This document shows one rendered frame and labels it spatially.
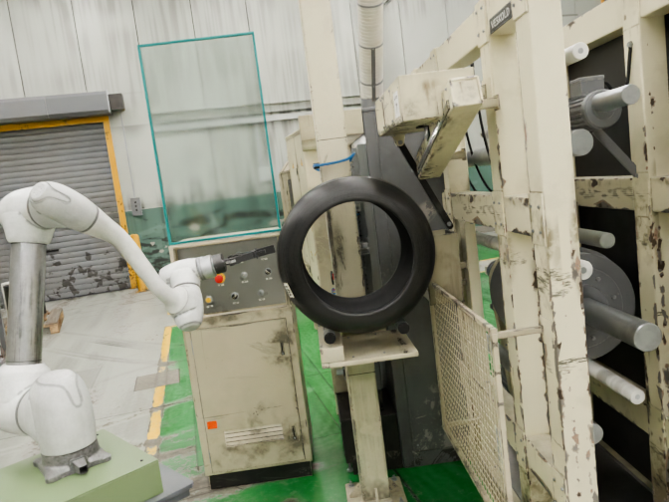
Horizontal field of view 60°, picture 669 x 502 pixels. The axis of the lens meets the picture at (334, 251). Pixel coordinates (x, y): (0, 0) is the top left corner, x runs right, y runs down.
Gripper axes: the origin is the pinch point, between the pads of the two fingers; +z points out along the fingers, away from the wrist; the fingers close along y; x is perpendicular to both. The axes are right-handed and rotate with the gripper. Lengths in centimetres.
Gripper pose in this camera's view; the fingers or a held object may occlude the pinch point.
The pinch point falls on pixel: (266, 250)
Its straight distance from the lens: 224.5
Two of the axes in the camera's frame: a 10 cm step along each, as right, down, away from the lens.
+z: 9.6, -2.7, 0.2
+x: 2.6, 9.6, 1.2
